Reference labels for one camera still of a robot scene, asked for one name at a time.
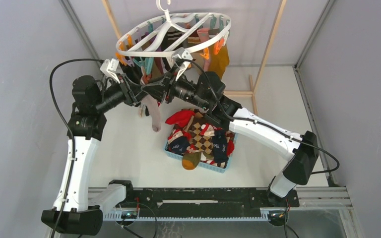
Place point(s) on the grey ribbed sock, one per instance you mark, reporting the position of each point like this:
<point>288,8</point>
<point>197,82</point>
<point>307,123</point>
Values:
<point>148,102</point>

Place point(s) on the red sock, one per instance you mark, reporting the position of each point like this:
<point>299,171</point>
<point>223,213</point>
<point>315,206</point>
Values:
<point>181,118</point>

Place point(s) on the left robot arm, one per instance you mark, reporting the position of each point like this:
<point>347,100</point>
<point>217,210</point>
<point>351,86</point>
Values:
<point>73,212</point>

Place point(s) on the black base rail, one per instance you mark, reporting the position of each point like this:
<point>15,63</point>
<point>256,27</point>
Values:
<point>256,196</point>

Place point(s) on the pink sock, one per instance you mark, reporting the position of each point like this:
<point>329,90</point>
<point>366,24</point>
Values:
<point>203,34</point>

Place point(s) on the mustard yellow sock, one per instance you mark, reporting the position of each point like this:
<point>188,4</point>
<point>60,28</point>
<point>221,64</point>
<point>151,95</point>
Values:
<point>219,62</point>

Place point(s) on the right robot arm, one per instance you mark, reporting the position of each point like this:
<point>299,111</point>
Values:
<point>299,150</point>

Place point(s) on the brown argyle sock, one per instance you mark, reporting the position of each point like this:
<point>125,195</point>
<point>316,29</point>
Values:
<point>201,132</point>

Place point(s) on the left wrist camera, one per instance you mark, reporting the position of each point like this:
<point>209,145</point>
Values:
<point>109,68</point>

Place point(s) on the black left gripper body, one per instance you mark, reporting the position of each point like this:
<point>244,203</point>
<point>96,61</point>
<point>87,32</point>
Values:
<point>129,96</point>

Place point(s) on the light blue plastic basket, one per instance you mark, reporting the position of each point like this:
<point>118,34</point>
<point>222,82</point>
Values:
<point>195,148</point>

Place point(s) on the orange clothespin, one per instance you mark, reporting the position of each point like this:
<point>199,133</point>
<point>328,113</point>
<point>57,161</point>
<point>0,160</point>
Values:
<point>205,54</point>
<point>218,45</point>
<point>126,61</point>

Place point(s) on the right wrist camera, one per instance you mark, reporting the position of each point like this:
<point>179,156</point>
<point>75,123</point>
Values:
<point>182,59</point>

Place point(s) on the olive orange-toe sock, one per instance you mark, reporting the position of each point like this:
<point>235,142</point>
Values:
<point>191,160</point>

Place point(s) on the white round clip hanger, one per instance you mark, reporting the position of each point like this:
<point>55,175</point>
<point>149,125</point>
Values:
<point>160,36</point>

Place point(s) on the teal clothespin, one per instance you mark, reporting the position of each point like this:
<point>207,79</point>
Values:
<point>139,62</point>
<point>148,63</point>

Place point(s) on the navy sock with lettering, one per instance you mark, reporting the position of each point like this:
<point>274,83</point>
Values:
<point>179,145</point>

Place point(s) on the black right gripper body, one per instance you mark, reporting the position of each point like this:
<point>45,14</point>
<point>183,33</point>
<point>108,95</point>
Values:
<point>168,78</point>

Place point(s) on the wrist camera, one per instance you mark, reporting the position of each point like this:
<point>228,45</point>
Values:
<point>182,59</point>
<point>109,68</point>

